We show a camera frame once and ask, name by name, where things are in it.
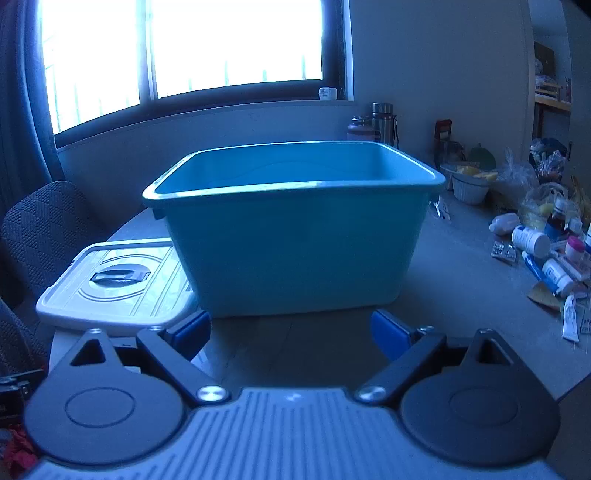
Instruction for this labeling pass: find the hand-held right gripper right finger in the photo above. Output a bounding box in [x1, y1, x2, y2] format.
[355, 310, 539, 408]

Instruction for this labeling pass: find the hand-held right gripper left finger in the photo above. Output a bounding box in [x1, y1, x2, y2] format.
[51, 310, 232, 409]

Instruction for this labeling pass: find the teal plastic storage bin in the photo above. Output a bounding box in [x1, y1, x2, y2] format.
[141, 141, 447, 319]

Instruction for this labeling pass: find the grey desktop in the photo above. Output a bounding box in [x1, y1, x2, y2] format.
[48, 185, 591, 402]

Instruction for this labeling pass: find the white plastic bin lid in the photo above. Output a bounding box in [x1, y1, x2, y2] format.
[36, 240, 200, 330]

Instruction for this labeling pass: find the silver blister pack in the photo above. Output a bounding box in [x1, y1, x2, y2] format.
[492, 241, 518, 263]

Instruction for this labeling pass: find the small white plastic bottle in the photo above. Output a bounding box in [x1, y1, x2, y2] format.
[489, 213, 522, 235]

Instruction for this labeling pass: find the blue ointment tube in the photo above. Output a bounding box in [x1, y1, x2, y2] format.
[522, 250, 548, 280]

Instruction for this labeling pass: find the brown paper packet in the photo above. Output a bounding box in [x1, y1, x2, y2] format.
[529, 281, 561, 315]

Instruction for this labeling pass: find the white ribbed ramekin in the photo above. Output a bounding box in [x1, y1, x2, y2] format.
[451, 173, 490, 205]

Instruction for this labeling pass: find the large white pill bottle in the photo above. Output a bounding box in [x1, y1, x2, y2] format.
[512, 225, 551, 258]

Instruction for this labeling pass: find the white bottle with blue label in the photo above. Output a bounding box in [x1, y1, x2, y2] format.
[542, 258, 577, 297]

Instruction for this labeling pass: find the dark patterned fabric chair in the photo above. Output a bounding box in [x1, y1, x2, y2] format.
[0, 181, 109, 374]

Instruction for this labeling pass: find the white ointment tube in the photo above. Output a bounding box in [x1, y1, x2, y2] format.
[561, 295, 581, 342]

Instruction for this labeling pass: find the yellow fruit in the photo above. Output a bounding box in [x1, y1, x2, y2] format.
[455, 165, 498, 182]

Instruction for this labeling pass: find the black device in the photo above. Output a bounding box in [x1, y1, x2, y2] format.
[0, 369, 44, 425]

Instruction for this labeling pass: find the plastic bag with yellow contents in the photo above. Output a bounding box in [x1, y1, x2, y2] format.
[519, 182, 580, 232]

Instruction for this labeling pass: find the green round lid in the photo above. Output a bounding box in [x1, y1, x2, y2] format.
[470, 144, 497, 171]

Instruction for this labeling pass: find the brown syrup bottle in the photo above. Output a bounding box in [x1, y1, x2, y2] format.
[545, 198, 570, 241]

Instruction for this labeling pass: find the dark package with red top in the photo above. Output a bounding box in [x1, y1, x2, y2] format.
[434, 119, 452, 168]

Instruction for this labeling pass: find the white jar with pink lid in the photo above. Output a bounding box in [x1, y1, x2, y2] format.
[566, 235, 586, 264]

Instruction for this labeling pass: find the clear plastic bag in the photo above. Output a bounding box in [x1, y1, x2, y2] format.
[496, 148, 539, 195]

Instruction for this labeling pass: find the purple water bottle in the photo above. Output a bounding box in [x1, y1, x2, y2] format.
[347, 116, 380, 143]

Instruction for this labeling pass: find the steel thermos flask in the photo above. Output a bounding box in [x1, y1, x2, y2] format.
[372, 102, 398, 147]

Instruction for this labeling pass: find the red cloth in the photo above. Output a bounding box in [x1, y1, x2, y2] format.
[0, 429, 38, 476]

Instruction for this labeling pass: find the colourful snack bag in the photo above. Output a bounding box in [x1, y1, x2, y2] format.
[529, 137, 568, 181]

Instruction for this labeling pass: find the dark-framed window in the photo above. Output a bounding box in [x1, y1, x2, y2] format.
[34, 0, 354, 137]

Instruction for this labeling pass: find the dark curtain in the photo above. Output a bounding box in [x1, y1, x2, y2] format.
[0, 0, 65, 222]

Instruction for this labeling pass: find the wooden wall shelf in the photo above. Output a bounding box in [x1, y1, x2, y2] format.
[534, 41, 573, 112]

